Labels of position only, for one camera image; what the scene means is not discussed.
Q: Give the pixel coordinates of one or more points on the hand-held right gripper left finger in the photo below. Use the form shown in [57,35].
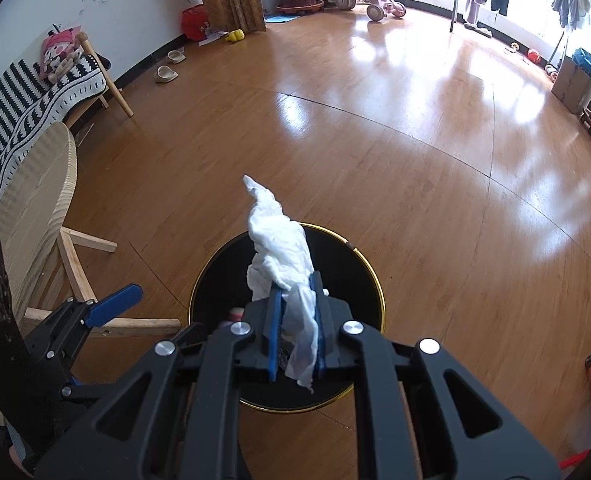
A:
[275,332]

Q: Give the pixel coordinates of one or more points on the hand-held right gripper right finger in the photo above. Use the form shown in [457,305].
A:
[318,332]

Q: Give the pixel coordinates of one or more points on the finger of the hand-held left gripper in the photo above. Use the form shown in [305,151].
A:
[70,392]
[115,300]

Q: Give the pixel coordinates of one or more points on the black gold-rimmed trash bin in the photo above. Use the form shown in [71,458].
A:
[355,280]

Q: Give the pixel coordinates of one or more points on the white tissue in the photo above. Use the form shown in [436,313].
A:
[280,245]

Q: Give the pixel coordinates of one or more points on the red white packet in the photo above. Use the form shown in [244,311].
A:
[235,316]

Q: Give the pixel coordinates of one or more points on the wooden chair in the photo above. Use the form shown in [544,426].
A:
[35,185]

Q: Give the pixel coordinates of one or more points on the wooden bench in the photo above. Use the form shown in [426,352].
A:
[116,92]

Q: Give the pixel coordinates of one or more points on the black white striped blanket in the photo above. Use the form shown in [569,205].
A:
[20,95]

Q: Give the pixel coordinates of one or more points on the beige slipper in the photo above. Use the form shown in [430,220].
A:
[167,75]
[176,56]

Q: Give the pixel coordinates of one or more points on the pink plush doll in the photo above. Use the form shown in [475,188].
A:
[57,52]

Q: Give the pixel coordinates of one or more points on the white paper sheet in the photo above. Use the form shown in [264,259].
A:
[213,37]

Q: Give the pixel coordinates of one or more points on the red bag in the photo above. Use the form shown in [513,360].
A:
[195,22]

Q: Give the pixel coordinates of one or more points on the yellow toy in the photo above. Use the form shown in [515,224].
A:
[235,36]

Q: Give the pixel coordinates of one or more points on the blue paper sheet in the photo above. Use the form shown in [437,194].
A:
[281,18]

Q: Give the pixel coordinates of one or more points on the round wheeled plant stand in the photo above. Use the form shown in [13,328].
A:
[300,7]

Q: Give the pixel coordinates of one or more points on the white slipper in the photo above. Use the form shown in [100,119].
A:
[478,30]

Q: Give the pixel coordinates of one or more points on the cardboard box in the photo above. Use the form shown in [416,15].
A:
[570,87]

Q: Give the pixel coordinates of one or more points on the small red toy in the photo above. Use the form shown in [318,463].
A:
[533,54]

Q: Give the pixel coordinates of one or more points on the blue plastic bag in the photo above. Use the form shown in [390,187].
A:
[588,64]

